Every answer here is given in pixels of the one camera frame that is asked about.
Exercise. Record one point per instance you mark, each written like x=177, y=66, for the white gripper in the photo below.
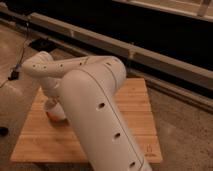
x=50, y=86

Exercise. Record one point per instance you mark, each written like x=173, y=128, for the white ceramic cup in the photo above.
x=52, y=106

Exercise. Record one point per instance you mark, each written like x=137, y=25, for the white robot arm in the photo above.
x=85, y=89

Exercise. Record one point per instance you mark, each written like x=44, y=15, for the orange ceramic bowl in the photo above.
x=56, y=118

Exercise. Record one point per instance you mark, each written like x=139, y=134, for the black floor plate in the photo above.
x=42, y=44

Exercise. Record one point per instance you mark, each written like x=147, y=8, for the wooden table board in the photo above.
x=44, y=141

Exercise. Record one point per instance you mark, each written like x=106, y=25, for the long grey floor rail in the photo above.
x=189, y=82

